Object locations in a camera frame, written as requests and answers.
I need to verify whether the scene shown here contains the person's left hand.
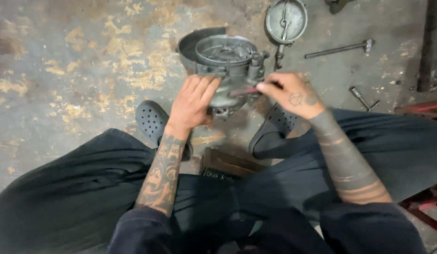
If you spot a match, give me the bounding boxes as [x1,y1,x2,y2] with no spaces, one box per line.
[166,74,222,134]

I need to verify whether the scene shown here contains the grey metal engine housing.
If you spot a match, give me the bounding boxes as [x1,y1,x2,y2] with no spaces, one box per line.
[176,27,270,120]

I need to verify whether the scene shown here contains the red metal frame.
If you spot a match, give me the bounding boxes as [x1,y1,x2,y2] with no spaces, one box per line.
[394,99,437,235]

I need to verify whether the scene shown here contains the person's right hand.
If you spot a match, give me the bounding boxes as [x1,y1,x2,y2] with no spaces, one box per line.
[256,72,326,121]

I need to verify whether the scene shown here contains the round grey metal cover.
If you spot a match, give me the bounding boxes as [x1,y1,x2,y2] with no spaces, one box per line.
[264,0,308,71]

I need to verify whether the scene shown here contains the dark metal post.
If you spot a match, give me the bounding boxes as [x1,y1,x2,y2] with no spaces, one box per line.
[416,0,437,93]

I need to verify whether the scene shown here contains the black perforated clog shoe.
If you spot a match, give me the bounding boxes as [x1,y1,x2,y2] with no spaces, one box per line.
[249,102,304,160]
[135,100,194,162]

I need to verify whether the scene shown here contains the red handled tool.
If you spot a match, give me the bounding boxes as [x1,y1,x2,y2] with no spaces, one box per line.
[229,87,261,97]

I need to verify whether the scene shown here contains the person's dark sleeves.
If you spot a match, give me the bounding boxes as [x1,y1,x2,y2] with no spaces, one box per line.
[108,202,428,254]

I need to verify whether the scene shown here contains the person's black trousers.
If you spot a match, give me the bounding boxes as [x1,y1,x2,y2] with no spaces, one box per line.
[0,108,437,254]

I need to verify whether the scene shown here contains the brown cardboard box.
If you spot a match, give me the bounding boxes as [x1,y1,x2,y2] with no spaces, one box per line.
[199,147,266,181]

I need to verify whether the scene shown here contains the long metal socket wrench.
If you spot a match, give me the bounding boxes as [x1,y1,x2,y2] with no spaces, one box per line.
[305,38,376,59]

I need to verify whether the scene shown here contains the short metal t-handle wrench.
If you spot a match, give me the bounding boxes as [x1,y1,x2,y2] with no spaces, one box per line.
[349,86,381,112]

